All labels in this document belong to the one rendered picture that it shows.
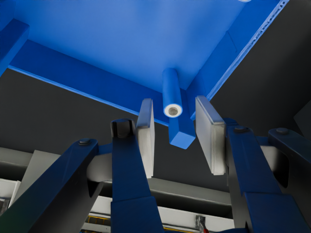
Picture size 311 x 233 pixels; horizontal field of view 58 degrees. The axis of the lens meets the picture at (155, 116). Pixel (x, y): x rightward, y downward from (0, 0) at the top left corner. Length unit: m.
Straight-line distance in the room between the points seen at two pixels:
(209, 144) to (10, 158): 0.83
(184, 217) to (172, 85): 0.69
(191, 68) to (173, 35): 0.04
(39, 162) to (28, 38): 0.63
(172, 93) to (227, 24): 0.09
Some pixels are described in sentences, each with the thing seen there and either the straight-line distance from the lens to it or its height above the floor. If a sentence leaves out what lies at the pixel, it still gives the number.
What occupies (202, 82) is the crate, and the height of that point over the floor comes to 0.35.
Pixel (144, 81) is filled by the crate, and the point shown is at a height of 0.32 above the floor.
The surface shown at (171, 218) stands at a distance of 0.92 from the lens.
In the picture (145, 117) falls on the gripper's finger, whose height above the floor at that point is 0.47.
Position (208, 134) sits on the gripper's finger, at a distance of 0.16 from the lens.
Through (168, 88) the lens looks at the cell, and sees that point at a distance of 0.28.
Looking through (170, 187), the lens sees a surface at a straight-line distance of 0.98.
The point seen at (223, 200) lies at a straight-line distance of 1.06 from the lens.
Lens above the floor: 0.59
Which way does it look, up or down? 49 degrees down
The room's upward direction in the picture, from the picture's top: 179 degrees clockwise
